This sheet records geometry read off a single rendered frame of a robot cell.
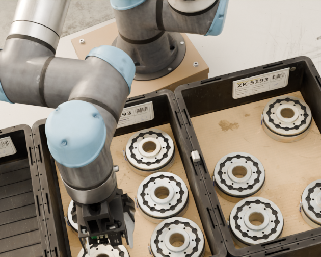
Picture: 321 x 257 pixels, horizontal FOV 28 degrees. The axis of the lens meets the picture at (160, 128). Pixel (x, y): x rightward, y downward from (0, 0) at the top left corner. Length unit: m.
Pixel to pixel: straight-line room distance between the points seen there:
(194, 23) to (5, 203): 0.55
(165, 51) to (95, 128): 0.74
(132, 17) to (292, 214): 0.54
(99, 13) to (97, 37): 1.22
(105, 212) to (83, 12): 2.03
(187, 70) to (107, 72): 0.66
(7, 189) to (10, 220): 0.07
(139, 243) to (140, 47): 0.47
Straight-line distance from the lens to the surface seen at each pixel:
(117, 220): 0.97
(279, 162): 1.34
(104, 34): 1.65
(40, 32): 0.95
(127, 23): 1.44
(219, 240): 1.14
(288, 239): 1.15
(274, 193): 1.31
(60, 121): 0.82
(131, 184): 1.32
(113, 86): 0.87
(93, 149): 0.81
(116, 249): 1.22
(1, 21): 2.95
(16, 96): 0.93
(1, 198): 1.37
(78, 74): 0.89
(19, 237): 1.32
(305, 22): 1.79
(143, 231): 1.27
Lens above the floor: 1.96
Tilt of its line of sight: 54 degrees down
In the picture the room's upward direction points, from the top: 8 degrees counter-clockwise
